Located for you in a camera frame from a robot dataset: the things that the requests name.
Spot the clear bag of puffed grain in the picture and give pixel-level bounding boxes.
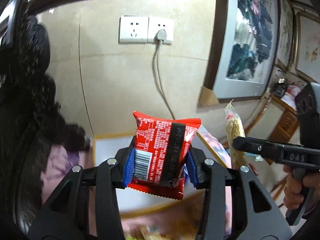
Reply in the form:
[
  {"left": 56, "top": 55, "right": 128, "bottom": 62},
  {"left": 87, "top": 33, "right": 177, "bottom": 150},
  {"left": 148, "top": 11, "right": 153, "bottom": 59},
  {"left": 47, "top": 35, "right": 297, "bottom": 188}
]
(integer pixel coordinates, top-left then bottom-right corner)
[{"left": 225, "top": 100, "right": 247, "bottom": 169}]

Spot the red snack packet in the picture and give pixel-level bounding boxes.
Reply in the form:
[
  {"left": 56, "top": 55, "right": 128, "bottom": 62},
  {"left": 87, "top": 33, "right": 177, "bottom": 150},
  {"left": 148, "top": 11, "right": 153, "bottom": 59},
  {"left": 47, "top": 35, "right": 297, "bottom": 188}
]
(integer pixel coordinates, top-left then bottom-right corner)
[{"left": 129, "top": 111, "right": 201, "bottom": 200}]

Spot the right hand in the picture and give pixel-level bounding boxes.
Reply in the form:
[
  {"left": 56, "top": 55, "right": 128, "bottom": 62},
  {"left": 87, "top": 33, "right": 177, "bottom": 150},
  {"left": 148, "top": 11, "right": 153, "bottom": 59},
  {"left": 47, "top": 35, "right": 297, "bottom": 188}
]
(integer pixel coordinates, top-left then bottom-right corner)
[{"left": 283, "top": 165, "right": 320, "bottom": 213}]

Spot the wooden side cabinet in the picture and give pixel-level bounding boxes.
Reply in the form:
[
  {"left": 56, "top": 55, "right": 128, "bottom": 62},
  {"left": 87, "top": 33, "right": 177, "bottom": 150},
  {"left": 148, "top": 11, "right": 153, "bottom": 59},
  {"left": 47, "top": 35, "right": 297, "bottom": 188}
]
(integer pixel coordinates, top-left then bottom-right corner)
[{"left": 268, "top": 95, "right": 299, "bottom": 143}]

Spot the pink floral tablecloth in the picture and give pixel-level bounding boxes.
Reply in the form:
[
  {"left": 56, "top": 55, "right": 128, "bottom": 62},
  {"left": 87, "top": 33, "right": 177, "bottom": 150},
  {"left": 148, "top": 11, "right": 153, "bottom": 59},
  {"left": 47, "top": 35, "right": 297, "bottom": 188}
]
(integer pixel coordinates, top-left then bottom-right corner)
[{"left": 40, "top": 145, "right": 94, "bottom": 204}]

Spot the yellow cardboard box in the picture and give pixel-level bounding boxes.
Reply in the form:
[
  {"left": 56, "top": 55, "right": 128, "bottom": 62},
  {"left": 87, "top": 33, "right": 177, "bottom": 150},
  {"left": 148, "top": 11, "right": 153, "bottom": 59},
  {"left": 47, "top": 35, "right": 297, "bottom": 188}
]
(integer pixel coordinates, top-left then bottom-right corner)
[{"left": 93, "top": 130, "right": 228, "bottom": 219}]

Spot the cardboard corner protector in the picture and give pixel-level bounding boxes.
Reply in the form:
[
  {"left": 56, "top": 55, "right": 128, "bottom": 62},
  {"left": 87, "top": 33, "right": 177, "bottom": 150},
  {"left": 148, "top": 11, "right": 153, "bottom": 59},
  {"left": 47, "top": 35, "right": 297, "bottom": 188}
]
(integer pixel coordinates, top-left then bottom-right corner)
[{"left": 199, "top": 86, "right": 219, "bottom": 107}]

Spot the dark carved wooden cabinet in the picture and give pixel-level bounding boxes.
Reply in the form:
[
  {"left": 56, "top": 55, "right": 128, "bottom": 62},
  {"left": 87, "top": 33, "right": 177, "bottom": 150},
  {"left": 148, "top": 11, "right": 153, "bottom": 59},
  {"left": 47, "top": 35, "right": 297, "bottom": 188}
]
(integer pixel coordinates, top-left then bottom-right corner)
[{"left": 1, "top": 0, "right": 90, "bottom": 239}]

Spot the framed lotus painting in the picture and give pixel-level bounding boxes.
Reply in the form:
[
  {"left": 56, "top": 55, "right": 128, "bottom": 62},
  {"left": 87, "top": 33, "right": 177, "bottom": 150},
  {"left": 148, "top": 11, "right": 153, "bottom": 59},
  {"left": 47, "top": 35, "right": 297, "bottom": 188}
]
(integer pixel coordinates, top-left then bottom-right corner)
[{"left": 203, "top": 0, "right": 280, "bottom": 101}]

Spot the grey plug and cable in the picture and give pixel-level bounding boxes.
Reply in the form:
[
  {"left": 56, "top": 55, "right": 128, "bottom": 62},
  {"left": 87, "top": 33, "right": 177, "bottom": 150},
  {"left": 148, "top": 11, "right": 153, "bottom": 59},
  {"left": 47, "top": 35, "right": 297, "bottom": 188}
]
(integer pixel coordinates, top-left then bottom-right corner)
[{"left": 152, "top": 29, "right": 176, "bottom": 120}]

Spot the white double wall socket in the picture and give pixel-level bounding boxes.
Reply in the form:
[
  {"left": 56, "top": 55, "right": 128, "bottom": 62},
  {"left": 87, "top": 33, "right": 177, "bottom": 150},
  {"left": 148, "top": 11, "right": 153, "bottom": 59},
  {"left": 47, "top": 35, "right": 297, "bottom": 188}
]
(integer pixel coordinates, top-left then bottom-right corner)
[{"left": 118, "top": 15, "right": 174, "bottom": 45}]

